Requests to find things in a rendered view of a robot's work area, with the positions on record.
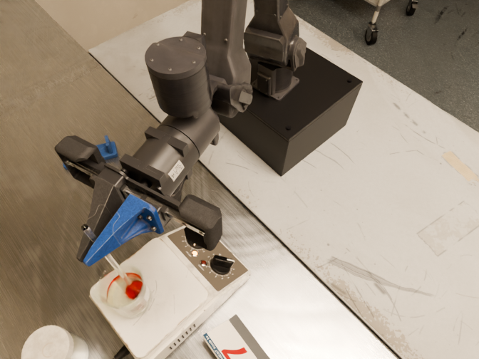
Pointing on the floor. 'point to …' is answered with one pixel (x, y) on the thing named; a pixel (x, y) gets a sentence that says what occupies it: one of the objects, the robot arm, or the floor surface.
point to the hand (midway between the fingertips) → (106, 232)
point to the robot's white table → (357, 196)
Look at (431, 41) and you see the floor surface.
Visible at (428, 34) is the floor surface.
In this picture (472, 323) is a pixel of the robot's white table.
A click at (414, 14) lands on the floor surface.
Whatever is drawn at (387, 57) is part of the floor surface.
